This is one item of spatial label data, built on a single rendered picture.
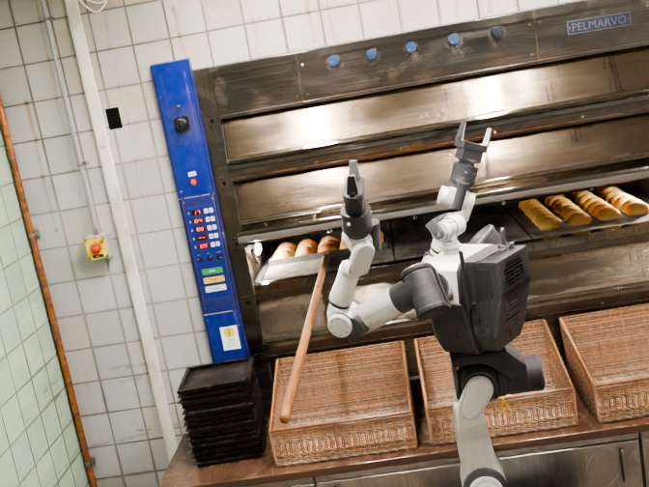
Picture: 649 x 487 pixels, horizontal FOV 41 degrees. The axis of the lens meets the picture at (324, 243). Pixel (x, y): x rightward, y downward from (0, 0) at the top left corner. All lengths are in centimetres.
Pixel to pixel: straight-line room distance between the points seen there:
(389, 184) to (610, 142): 90
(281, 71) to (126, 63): 63
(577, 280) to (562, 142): 58
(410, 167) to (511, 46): 62
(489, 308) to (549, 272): 112
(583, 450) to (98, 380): 205
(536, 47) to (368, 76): 67
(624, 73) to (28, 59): 239
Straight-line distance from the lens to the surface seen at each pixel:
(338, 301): 265
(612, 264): 380
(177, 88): 361
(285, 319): 374
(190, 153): 362
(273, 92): 360
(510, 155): 363
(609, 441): 343
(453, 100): 358
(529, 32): 362
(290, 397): 237
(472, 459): 295
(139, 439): 406
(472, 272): 264
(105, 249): 374
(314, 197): 360
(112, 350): 393
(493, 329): 267
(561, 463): 343
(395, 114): 356
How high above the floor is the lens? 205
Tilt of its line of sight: 12 degrees down
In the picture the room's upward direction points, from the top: 10 degrees counter-clockwise
